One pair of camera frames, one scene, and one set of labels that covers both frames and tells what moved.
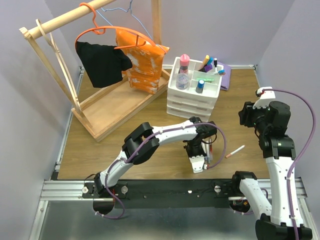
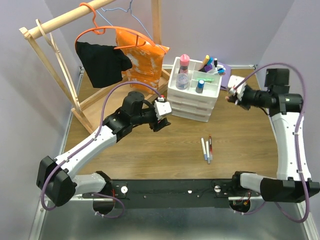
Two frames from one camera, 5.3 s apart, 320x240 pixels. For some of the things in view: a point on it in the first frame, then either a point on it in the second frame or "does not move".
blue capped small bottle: (199, 89) does not move
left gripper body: (193, 149) -> (156, 126)
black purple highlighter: (206, 68) does not move
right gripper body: (250, 115) -> (248, 99)
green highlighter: (205, 79) does not move
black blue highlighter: (210, 61) does not move
